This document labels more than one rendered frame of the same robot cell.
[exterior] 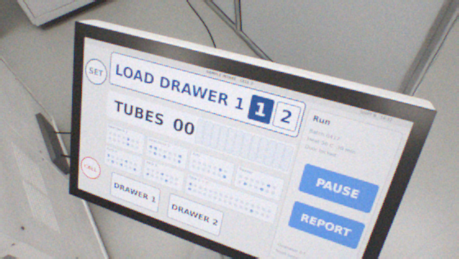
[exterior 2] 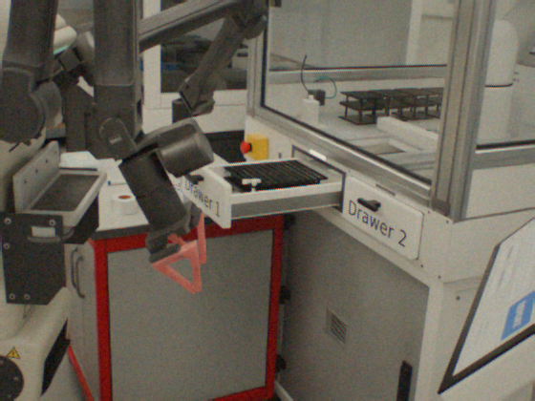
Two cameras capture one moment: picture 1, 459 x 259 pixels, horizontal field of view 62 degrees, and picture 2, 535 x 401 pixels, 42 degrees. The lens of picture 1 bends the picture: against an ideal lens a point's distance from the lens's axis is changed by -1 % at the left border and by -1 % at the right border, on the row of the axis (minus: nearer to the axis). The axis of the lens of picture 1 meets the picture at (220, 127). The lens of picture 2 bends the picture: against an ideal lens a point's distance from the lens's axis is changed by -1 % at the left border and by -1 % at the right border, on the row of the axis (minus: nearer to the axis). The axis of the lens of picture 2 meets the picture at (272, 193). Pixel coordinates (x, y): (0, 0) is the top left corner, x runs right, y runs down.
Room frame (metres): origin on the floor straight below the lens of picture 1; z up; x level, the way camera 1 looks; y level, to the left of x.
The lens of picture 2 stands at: (-0.25, -0.84, 1.45)
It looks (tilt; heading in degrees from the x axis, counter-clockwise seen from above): 19 degrees down; 83
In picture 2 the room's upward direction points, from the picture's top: 3 degrees clockwise
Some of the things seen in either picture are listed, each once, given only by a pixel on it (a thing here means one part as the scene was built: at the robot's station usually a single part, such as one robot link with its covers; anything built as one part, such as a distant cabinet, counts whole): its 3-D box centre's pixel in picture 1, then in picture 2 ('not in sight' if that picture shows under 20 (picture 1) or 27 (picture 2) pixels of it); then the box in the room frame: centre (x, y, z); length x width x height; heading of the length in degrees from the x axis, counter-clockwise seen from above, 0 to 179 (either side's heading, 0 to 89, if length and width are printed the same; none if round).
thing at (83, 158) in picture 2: not in sight; (80, 163); (-0.62, 1.36, 0.78); 0.15 x 0.10 x 0.04; 112
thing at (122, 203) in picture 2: not in sight; (124, 203); (-0.44, 1.00, 0.78); 0.07 x 0.07 x 0.04
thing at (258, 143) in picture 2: not in sight; (255, 146); (-0.06, 1.28, 0.88); 0.07 x 0.05 x 0.07; 111
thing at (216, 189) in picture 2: not in sight; (204, 189); (-0.22, 0.86, 0.87); 0.29 x 0.02 x 0.11; 111
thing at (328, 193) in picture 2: not in sight; (277, 184); (-0.03, 0.93, 0.86); 0.40 x 0.26 x 0.06; 21
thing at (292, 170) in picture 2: not in sight; (274, 182); (-0.04, 0.93, 0.87); 0.22 x 0.18 x 0.06; 21
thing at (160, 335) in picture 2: not in sight; (161, 292); (-0.35, 1.25, 0.38); 0.62 x 0.58 x 0.76; 111
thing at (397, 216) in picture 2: not in sight; (379, 215); (0.19, 0.68, 0.87); 0.29 x 0.02 x 0.11; 111
